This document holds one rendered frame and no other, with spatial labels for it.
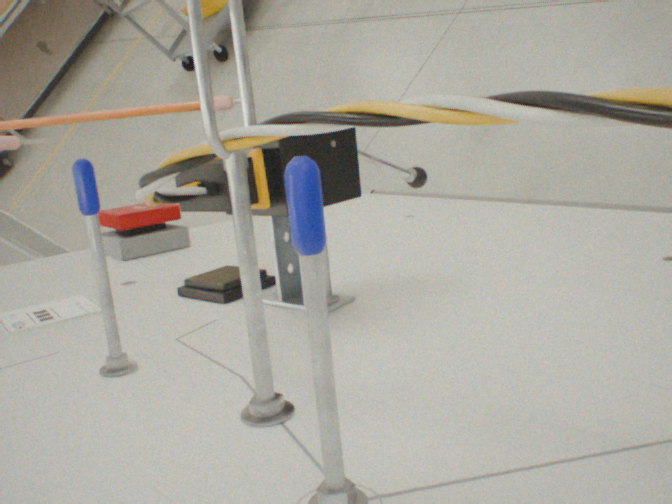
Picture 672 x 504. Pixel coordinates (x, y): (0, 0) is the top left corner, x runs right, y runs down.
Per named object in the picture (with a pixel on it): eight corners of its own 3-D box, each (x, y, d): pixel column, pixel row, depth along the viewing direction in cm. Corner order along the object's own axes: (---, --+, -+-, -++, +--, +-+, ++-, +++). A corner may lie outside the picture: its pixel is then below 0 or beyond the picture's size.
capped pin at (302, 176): (296, 518, 16) (252, 162, 14) (324, 485, 17) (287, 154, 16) (352, 531, 15) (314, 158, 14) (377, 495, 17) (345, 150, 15)
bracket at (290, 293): (355, 300, 34) (346, 202, 33) (325, 314, 32) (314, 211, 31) (289, 291, 37) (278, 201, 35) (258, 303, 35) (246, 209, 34)
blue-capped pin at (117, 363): (144, 366, 27) (109, 155, 25) (113, 379, 26) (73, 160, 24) (124, 360, 28) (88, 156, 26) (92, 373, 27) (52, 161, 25)
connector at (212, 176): (297, 189, 31) (291, 147, 31) (227, 213, 27) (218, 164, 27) (249, 190, 33) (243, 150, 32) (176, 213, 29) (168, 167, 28)
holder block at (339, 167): (362, 197, 34) (355, 117, 33) (288, 217, 30) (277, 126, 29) (301, 196, 37) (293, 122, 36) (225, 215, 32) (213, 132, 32)
